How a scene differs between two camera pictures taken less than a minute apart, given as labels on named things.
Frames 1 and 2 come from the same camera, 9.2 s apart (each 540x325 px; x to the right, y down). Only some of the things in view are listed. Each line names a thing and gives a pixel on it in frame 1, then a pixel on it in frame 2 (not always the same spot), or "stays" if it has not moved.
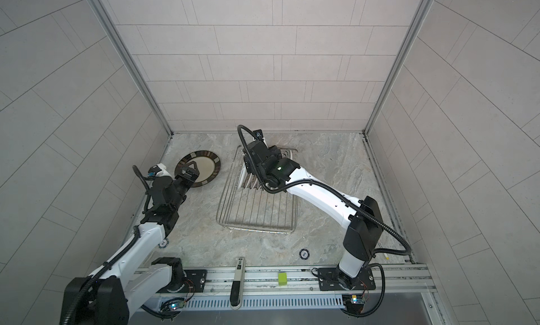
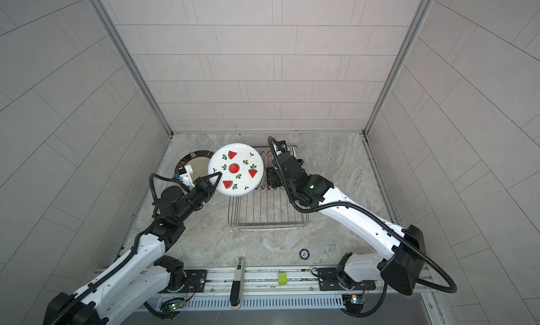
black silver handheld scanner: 236,296 stays
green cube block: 282,278 stays
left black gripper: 182,178 → 207,190
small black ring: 304,254 stays
